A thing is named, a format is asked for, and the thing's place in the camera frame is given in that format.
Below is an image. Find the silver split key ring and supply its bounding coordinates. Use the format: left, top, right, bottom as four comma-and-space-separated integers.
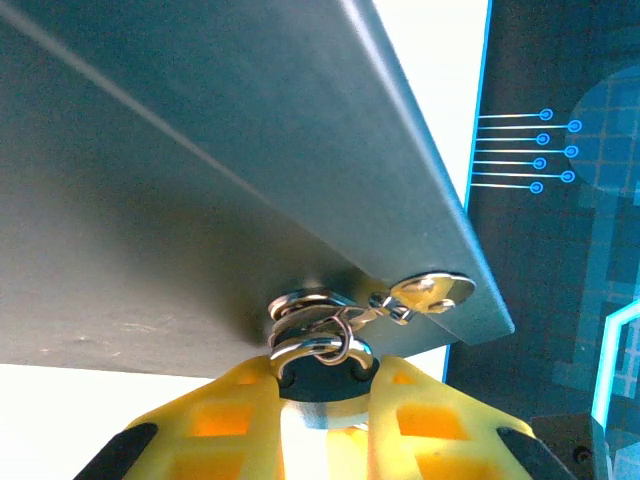
267, 291, 354, 366

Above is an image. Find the starry night painted tin box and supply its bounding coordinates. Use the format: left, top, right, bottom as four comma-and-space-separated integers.
0, 0, 516, 381

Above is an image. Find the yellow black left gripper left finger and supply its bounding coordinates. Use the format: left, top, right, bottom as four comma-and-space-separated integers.
74, 357, 286, 480

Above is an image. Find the silver box hasp plate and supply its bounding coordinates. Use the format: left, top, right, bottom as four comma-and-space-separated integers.
368, 271, 478, 326

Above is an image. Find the small silver black padlock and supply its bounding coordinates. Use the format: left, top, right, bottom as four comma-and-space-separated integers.
269, 337, 381, 434

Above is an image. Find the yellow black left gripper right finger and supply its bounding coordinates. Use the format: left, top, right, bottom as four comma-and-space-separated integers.
367, 354, 576, 480

